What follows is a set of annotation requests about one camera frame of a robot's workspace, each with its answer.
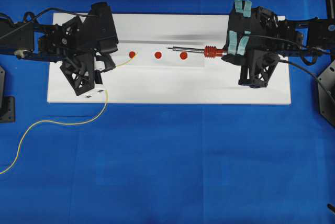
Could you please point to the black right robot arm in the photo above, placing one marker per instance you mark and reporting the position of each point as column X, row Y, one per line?
column 308, row 39

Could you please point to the red dot mark middle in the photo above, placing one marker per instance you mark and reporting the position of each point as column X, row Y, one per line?
column 158, row 55

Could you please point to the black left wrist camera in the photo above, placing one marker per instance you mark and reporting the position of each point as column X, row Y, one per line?
column 104, row 30

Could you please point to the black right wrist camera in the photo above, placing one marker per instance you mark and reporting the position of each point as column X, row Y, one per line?
column 239, row 27

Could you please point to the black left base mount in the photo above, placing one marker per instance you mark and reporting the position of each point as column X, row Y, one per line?
column 7, row 103

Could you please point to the blue table cloth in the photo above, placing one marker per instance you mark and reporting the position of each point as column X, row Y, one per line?
column 164, row 163

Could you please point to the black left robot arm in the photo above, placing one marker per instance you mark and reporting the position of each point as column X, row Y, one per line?
column 21, row 40

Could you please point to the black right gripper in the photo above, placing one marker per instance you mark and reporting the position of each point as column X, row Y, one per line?
column 261, row 54

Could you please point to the white rectangular board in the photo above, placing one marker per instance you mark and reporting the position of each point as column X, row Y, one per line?
column 171, row 80

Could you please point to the red dot mark near iron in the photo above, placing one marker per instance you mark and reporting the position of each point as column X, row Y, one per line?
column 183, row 55

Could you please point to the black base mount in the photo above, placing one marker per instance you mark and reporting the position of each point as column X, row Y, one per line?
column 7, row 103
column 326, row 93

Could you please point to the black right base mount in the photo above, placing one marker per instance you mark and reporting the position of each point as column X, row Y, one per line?
column 326, row 93

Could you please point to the red dot mark near solder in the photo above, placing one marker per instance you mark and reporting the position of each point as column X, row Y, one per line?
column 132, row 54

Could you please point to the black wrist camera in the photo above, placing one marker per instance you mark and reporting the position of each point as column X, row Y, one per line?
column 104, row 30
column 239, row 27

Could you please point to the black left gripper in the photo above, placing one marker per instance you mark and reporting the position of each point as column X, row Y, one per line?
column 62, row 43

